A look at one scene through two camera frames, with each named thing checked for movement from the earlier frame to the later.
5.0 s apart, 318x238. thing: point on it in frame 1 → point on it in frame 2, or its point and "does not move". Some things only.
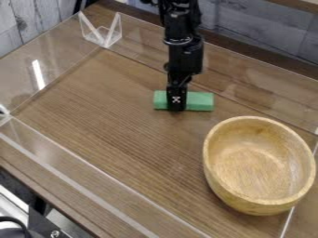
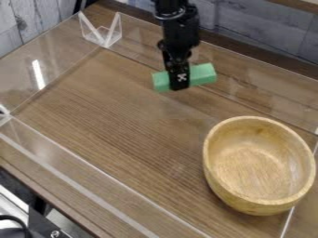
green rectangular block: x=198 y=100 → x=202 y=73
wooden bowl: x=258 y=164 does not move
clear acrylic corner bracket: x=102 y=35 does not move
